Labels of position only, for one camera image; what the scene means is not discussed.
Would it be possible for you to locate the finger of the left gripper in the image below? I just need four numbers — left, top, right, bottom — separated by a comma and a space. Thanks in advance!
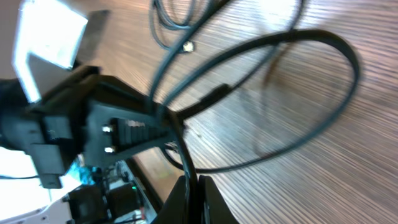
84, 102, 174, 167
90, 75, 150, 115

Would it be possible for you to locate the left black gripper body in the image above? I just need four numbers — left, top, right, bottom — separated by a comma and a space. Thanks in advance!
0, 65, 103, 189

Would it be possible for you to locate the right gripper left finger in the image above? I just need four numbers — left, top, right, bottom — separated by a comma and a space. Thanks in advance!
152, 175, 189, 224

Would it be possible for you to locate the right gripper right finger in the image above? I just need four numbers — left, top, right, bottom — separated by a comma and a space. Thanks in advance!
198, 175, 239, 224

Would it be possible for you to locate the black cable bundle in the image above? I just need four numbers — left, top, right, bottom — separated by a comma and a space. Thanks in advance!
147, 0, 361, 187

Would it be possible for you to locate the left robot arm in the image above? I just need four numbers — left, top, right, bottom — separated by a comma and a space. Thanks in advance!
1, 66, 185, 223

